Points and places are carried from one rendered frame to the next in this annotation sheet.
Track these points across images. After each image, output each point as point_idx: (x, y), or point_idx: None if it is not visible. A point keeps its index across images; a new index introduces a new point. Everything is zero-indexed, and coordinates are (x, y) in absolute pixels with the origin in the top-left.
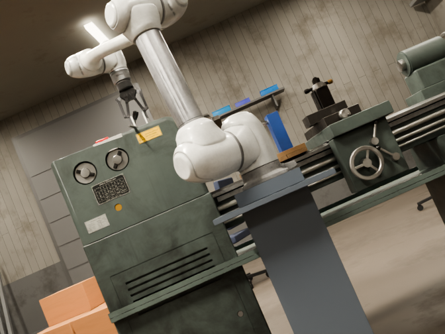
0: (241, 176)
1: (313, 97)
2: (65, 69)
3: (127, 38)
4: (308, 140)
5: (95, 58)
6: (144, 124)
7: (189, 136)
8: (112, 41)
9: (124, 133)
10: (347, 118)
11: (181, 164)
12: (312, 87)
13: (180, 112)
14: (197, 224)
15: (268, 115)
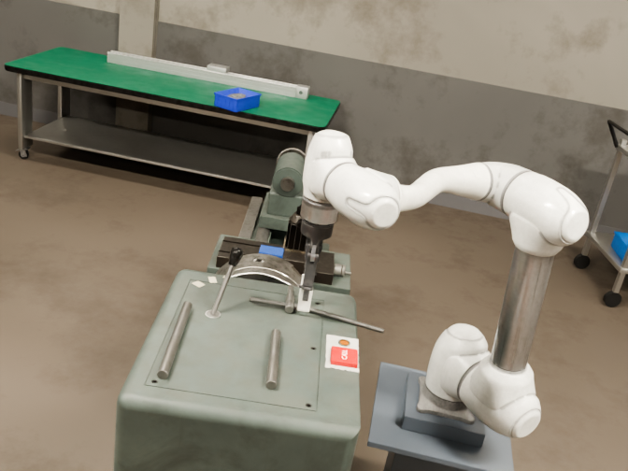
0: (452, 402)
1: (295, 231)
2: (378, 212)
3: (545, 249)
4: None
5: (411, 209)
6: (354, 316)
7: (534, 386)
8: (435, 189)
9: (357, 338)
10: (349, 278)
11: (531, 422)
12: (301, 218)
13: (529, 354)
14: None
15: (282, 256)
